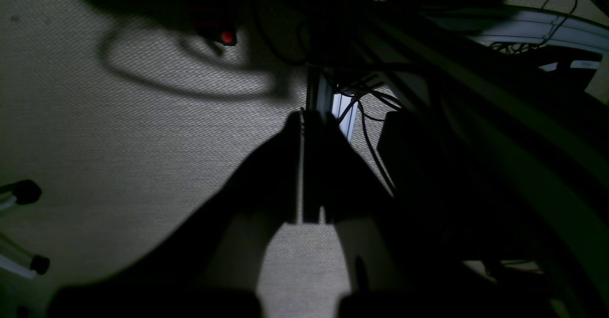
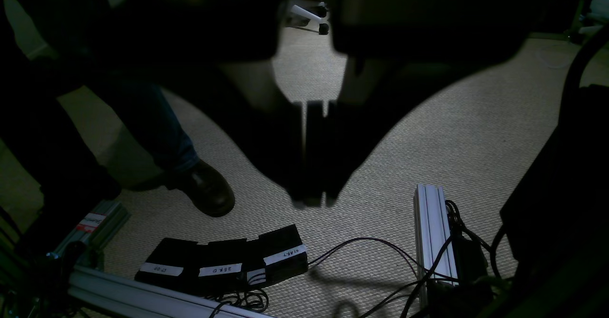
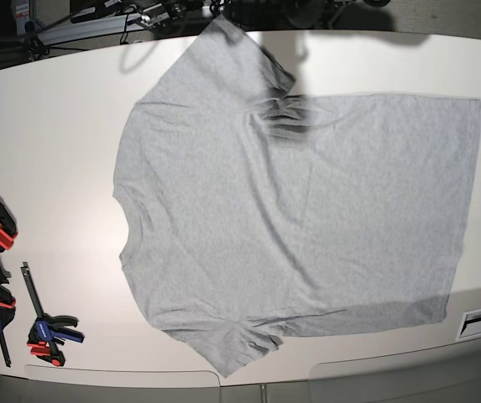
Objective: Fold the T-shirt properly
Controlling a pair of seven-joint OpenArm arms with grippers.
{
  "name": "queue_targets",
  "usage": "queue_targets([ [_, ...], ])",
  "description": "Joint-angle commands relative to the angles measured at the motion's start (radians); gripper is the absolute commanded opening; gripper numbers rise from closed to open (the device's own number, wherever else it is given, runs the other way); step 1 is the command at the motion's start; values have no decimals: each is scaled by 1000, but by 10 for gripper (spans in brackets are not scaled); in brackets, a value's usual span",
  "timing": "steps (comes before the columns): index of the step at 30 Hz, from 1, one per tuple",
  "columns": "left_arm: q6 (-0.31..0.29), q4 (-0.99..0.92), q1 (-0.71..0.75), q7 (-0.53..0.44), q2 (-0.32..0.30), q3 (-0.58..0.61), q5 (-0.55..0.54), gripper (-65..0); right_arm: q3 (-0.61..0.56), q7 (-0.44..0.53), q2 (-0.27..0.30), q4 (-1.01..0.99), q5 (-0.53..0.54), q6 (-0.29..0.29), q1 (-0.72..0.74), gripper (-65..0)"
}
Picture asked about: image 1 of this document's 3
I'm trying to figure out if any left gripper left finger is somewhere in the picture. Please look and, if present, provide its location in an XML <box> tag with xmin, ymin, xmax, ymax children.
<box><xmin>104</xmin><ymin>111</ymin><xmax>302</xmax><ymax>297</ymax></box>

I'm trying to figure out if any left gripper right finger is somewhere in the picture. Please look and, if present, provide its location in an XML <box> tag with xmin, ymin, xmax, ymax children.
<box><xmin>303</xmin><ymin>110</ymin><xmax>457</xmax><ymax>309</ymax></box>

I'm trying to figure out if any red indicator light device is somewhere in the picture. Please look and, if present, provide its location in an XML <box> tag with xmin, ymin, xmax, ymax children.
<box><xmin>189</xmin><ymin>6</ymin><xmax>237</xmax><ymax>46</ymax></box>

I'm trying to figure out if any black hanging cable bundle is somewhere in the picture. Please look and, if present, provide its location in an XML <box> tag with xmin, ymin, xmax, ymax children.
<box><xmin>333</xmin><ymin>82</ymin><xmax>405</xmax><ymax>195</ymax></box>

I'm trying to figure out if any aluminium frame post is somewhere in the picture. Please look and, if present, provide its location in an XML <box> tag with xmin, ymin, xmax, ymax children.
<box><xmin>306</xmin><ymin>66</ymin><xmax>358</xmax><ymax>142</ymax></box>

